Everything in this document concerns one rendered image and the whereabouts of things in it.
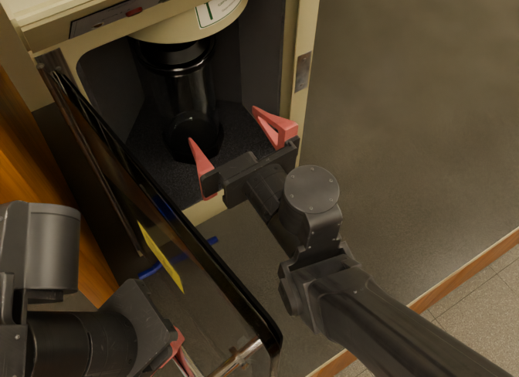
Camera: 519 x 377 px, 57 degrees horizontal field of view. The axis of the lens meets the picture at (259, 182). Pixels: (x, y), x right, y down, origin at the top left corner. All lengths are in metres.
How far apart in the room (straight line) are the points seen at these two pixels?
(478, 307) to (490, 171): 1.00
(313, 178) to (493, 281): 1.54
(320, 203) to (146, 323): 0.20
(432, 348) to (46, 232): 0.27
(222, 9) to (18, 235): 0.33
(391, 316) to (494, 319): 1.53
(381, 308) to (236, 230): 0.45
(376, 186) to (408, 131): 0.15
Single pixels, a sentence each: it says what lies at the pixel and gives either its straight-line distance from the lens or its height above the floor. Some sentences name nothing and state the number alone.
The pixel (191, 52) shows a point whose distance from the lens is 0.64.
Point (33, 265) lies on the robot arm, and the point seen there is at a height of 1.39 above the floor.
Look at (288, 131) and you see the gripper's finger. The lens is 0.60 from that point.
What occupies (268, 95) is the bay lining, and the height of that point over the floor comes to 1.12.
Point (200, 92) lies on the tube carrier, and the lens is 0.69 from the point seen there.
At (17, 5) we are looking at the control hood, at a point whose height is 1.51.
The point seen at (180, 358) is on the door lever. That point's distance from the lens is 0.50.
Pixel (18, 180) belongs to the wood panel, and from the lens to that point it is 0.44.
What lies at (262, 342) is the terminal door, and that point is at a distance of 0.31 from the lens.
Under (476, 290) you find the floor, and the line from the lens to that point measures 1.95.
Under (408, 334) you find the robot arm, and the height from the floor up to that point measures 1.33.
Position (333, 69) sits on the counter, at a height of 0.94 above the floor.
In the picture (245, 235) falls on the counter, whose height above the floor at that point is 0.94.
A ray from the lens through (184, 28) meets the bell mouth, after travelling 0.55.
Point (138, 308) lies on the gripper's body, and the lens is 0.42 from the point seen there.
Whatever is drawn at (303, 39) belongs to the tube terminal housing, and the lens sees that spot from 0.64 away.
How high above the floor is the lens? 1.69
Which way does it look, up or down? 59 degrees down
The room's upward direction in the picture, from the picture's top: straight up
